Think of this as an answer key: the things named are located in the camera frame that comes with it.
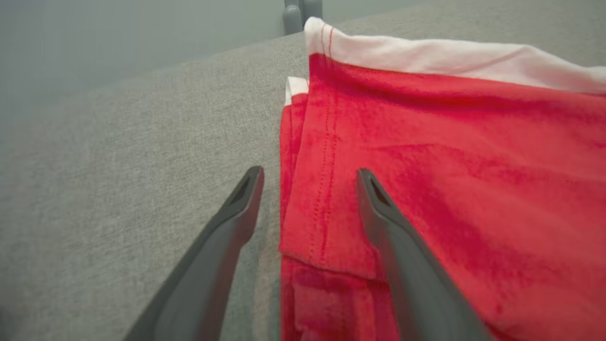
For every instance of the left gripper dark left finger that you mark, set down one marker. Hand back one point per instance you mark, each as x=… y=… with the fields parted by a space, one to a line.
x=203 y=289

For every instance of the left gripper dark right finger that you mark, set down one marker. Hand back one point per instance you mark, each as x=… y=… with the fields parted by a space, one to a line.
x=416 y=293

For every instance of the red white-sleeved shirt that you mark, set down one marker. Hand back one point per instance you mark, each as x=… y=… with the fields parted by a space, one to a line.
x=473 y=166

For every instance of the grey fabric sofa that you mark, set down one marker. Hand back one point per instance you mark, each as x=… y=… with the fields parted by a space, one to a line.
x=142 y=166

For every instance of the grey metal post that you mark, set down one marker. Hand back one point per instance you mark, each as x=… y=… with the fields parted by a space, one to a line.
x=292 y=21

